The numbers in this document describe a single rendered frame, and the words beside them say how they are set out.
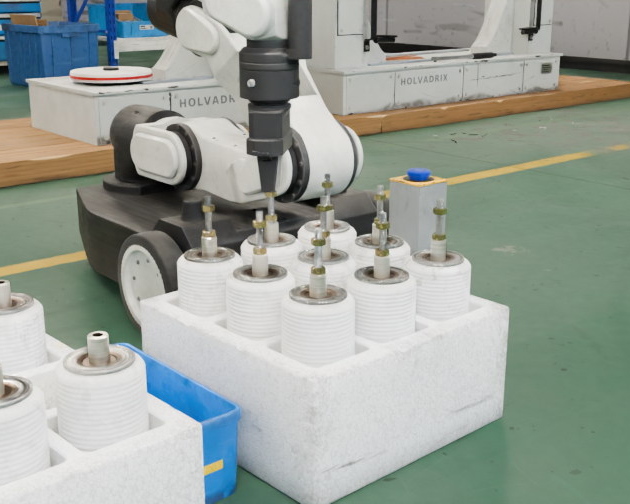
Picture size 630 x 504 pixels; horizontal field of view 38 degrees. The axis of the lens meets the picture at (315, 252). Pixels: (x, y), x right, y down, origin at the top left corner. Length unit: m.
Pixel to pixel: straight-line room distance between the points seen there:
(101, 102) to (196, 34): 1.50
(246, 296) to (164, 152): 0.76
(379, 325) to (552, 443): 0.33
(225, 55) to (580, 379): 0.86
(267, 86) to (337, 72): 2.60
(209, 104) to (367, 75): 0.81
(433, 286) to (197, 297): 0.34
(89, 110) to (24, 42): 2.60
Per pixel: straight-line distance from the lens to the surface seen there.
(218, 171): 1.86
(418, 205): 1.54
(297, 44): 1.33
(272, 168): 1.38
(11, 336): 1.18
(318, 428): 1.14
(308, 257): 1.34
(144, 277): 1.72
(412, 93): 4.21
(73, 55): 5.81
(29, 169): 3.12
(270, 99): 1.34
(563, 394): 1.55
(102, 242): 1.97
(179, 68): 3.63
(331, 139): 1.67
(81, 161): 3.20
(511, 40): 4.96
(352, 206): 1.89
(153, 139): 1.97
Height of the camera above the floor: 0.64
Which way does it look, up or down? 17 degrees down
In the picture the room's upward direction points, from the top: straight up
